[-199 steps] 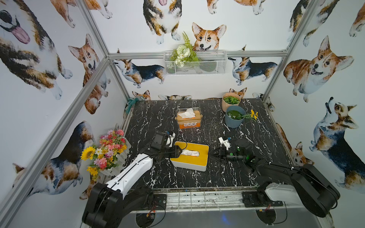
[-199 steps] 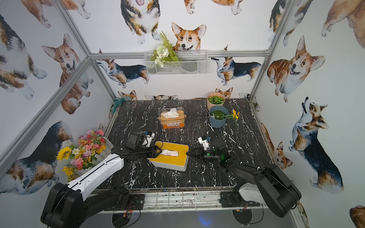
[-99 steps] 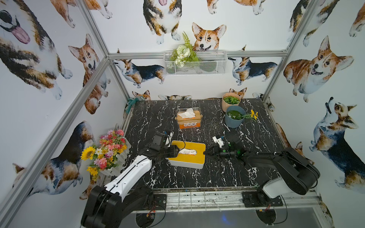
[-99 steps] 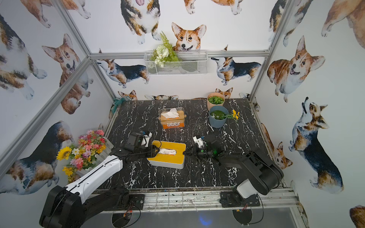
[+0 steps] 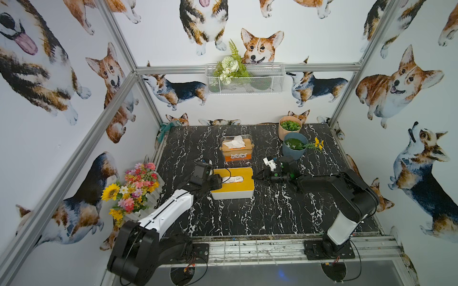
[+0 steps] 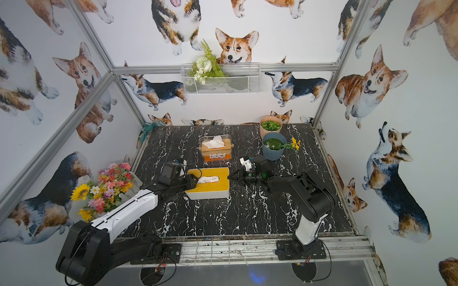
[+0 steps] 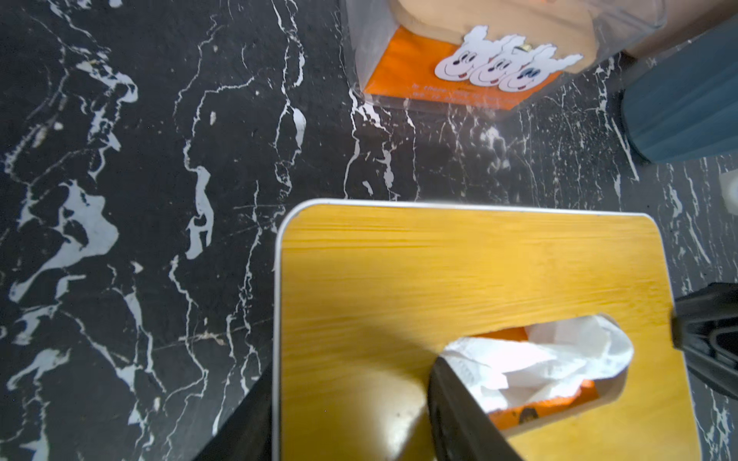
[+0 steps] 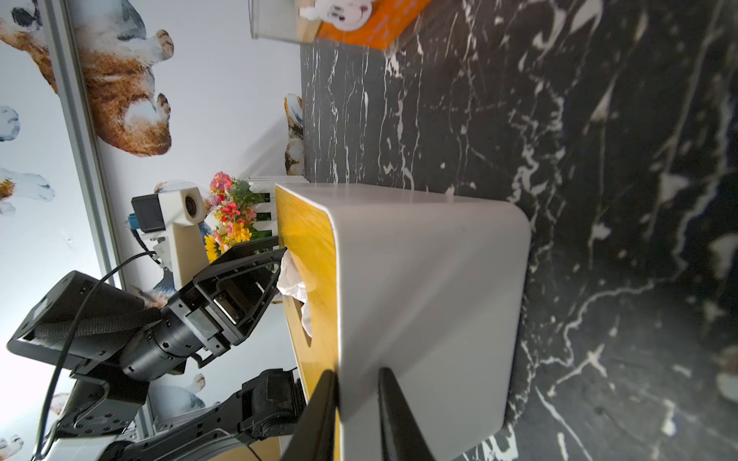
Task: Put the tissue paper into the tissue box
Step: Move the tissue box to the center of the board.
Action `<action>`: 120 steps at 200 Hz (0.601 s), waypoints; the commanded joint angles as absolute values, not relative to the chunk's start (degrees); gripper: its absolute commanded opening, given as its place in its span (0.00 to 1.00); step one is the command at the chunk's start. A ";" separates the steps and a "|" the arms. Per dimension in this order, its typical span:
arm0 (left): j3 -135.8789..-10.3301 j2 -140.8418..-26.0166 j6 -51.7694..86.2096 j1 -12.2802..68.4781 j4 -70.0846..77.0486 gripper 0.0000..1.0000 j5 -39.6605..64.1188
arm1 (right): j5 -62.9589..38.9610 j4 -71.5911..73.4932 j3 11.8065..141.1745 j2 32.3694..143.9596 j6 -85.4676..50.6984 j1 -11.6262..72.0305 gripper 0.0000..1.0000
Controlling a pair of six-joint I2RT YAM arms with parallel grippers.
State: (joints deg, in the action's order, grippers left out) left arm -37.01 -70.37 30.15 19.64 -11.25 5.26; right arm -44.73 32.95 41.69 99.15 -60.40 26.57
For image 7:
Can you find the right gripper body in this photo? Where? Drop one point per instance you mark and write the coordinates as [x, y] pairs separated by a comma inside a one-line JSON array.
[[704, 328]]

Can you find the white rectangular tissue box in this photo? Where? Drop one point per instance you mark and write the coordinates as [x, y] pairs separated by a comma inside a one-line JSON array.
[[277, 322]]

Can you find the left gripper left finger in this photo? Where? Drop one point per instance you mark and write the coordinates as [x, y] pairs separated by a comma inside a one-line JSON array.
[[247, 434]]

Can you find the pink plant pot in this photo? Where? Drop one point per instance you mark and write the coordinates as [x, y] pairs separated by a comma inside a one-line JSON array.
[[685, 20]]

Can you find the yellow wooden slotted lid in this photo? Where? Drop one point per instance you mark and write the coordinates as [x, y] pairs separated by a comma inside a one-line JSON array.
[[403, 288]]

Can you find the light wooden slotted lid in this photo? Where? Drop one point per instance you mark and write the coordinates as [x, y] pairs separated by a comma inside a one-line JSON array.
[[569, 25]]

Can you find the orange tissue pack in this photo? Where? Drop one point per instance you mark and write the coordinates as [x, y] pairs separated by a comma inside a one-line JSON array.
[[543, 372], [495, 74]]

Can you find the blue-grey plant pot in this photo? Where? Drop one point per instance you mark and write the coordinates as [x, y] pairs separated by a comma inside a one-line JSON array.
[[686, 107]]

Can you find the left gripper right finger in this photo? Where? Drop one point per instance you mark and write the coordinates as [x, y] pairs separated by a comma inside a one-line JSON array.
[[460, 429]]

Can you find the clear plastic tissue box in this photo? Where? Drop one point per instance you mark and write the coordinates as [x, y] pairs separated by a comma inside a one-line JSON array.
[[369, 25]]

